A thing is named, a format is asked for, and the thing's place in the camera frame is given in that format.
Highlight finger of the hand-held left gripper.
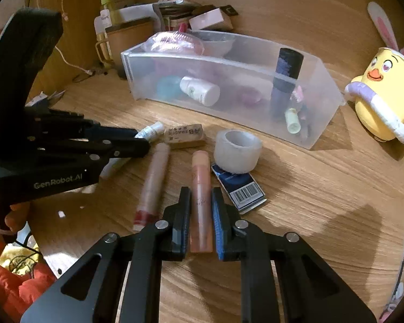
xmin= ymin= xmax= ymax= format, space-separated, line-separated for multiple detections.
xmin=30 ymin=136 xmax=151 ymax=175
xmin=30 ymin=107 xmax=138 ymax=142

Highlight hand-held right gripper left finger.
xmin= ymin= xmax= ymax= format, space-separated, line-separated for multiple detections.
xmin=20 ymin=187 xmax=192 ymax=323

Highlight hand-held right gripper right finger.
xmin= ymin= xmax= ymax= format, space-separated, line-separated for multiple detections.
xmin=211 ymin=187 xmax=379 ymax=323

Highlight long white tube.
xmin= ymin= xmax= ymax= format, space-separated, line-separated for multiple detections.
xmin=99 ymin=121 xmax=165 ymax=180

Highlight peach lip gloss tube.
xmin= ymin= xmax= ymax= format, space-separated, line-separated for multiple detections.
xmin=189 ymin=150 xmax=213 ymax=254

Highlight blue tape roll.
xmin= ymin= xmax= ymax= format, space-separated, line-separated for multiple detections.
xmin=156 ymin=76 xmax=182 ymax=101

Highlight white pill bottle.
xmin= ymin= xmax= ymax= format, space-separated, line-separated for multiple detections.
xmin=180 ymin=76 xmax=220 ymax=106

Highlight pink rope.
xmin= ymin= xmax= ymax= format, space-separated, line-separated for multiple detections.
xmin=145 ymin=31 xmax=204 ymax=56

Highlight pink scissors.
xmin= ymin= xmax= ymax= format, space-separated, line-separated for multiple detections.
xmin=236 ymin=86 xmax=305 ymax=109

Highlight small pale green tube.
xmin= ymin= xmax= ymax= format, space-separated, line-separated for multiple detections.
xmin=284 ymin=108 xmax=302 ymax=133

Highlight clear plastic storage box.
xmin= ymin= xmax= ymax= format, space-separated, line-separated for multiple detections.
xmin=120 ymin=30 xmax=346 ymax=150

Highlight person's left hand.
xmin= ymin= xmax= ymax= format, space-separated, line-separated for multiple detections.
xmin=4 ymin=202 xmax=31 ymax=233

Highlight peach tube with red end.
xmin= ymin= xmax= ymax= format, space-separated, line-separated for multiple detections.
xmin=133 ymin=142 xmax=171 ymax=232

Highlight small dark blue carton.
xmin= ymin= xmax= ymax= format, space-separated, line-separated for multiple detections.
xmin=211 ymin=163 xmax=267 ymax=214

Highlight beige eraser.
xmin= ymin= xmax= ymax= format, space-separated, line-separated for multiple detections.
xmin=164 ymin=124 xmax=206 ymax=149

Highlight clear tape roll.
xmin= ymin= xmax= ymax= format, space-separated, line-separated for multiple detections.
xmin=213 ymin=129 xmax=263 ymax=174

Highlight brown mug with lid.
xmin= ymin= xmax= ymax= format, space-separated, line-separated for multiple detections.
xmin=96 ymin=17 xmax=155 ymax=71

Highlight yellow-green spray bottle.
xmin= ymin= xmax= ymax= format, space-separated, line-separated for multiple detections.
xmin=99 ymin=0 xmax=122 ymax=27

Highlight small white box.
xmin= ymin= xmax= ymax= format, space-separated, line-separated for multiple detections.
xmin=189 ymin=8 xmax=234 ymax=31

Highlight yellow printed cloth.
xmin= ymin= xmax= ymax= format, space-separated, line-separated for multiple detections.
xmin=0 ymin=244 xmax=41 ymax=276

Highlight orange garment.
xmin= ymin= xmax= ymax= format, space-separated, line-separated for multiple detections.
xmin=0 ymin=232 xmax=58 ymax=320

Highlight yellow chick plush toy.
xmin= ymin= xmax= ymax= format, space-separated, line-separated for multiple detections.
xmin=344 ymin=2 xmax=404 ymax=145

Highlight white cable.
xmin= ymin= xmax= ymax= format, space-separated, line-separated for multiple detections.
xmin=29 ymin=0 xmax=93 ymax=76

